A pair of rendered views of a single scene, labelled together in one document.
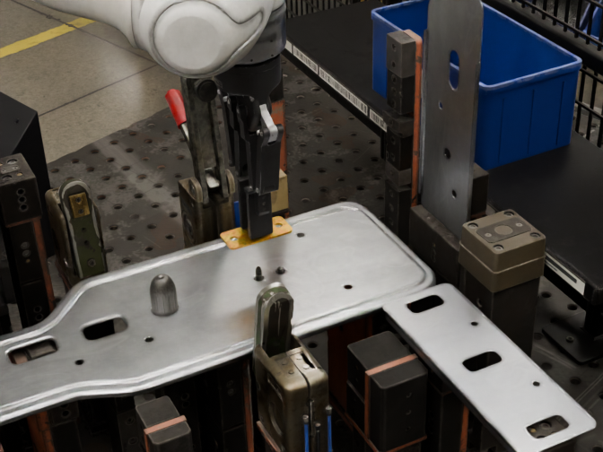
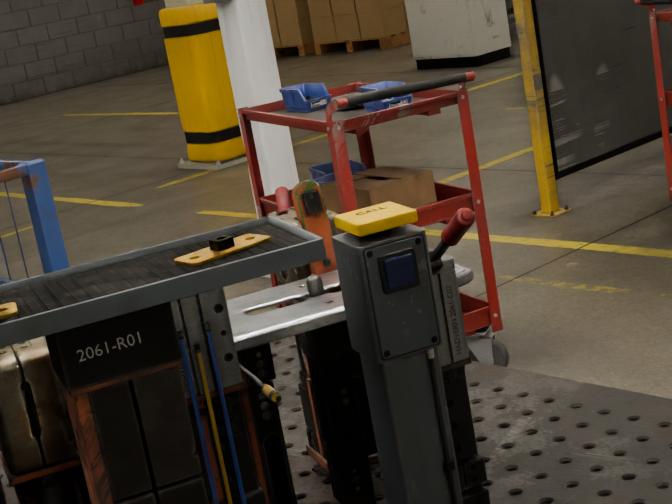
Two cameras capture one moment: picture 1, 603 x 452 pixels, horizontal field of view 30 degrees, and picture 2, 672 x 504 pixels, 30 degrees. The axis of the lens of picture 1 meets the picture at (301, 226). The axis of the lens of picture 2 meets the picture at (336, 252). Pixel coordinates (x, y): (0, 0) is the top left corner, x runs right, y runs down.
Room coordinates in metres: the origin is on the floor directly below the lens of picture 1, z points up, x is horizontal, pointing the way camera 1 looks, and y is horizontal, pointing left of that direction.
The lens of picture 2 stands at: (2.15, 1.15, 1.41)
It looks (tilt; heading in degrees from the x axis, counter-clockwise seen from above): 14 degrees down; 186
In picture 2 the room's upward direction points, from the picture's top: 10 degrees counter-clockwise
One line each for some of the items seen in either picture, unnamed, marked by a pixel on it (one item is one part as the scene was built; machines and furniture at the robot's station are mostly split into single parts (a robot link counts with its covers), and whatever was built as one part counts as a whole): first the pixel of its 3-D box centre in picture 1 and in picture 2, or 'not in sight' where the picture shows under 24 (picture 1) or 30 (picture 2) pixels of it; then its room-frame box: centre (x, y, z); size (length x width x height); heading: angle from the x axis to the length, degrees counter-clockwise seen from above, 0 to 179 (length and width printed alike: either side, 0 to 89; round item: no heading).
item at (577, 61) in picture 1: (468, 74); not in sight; (1.50, -0.25, 1.10); 0.30 x 0.17 x 0.13; 27
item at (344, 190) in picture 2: not in sight; (372, 228); (-1.72, 0.84, 0.49); 0.81 x 0.47 x 0.97; 29
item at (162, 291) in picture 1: (163, 297); not in sight; (1.08, 0.17, 1.02); 0.03 x 0.03 x 0.07
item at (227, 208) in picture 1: (214, 288); not in sight; (1.29, 0.13, 0.88); 0.07 x 0.06 x 0.35; 26
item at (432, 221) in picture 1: (438, 314); not in sight; (1.24, -0.19, 0.85); 0.12 x 0.03 x 0.30; 26
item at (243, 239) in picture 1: (256, 230); not in sight; (1.14, 0.06, 1.07); 0.08 x 0.04 x 0.01; 116
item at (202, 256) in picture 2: not in sight; (221, 244); (1.08, 0.93, 1.17); 0.08 x 0.04 x 0.01; 133
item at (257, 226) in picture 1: (258, 210); not in sight; (1.13, 0.05, 1.11); 0.03 x 0.01 x 0.07; 116
